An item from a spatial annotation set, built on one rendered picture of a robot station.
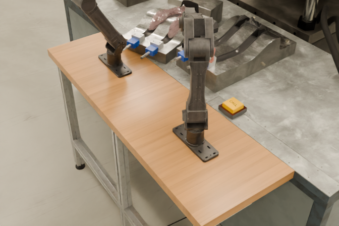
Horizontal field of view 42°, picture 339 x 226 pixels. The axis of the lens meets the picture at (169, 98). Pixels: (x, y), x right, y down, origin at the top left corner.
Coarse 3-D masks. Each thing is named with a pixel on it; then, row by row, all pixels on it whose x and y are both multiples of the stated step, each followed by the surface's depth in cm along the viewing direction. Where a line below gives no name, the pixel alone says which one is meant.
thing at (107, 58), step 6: (102, 54) 205; (108, 54) 194; (120, 54) 196; (102, 60) 201; (108, 60) 196; (114, 60) 195; (120, 60) 197; (108, 66) 198; (114, 66) 196; (120, 66) 198; (126, 66) 198; (114, 72) 194; (120, 72) 194; (126, 72) 194
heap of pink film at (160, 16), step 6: (156, 12) 216; (162, 12) 214; (168, 12) 214; (174, 12) 219; (180, 12) 219; (156, 18) 213; (162, 18) 212; (150, 24) 213; (156, 24) 212; (174, 24) 208; (168, 30) 209; (174, 30) 207; (168, 36) 207
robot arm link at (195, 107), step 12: (192, 48) 137; (204, 48) 138; (192, 60) 140; (204, 60) 141; (192, 72) 143; (204, 72) 143; (192, 84) 146; (204, 84) 146; (192, 96) 148; (204, 96) 149; (192, 108) 151; (204, 108) 151; (192, 120) 153; (204, 120) 154
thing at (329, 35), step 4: (324, 32) 203; (328, 32) 202; (328, 36) 200; (328, 40) 199; (332, 40) 199; (328, 44) 199; (332, 44) 197; (332, 48) 196; (336, 48) 196; (332, 52) 195; (336, 52) 194; (332, 56) 195; (336, 56) 193; (336, 60) 192; (336, 64) 191; (336, 68) 191
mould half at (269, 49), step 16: (224, 32) 203; (240, 32) 200; (272, 32) 211; (224, 48) 195; (256, 48) 191; (272, 48) 194; (288, 48) 202; (176, 64) 200; (224, 64) 185; (240, 64) 186; (256, 64) 193; (208, 80) 184; (224, 80) 184
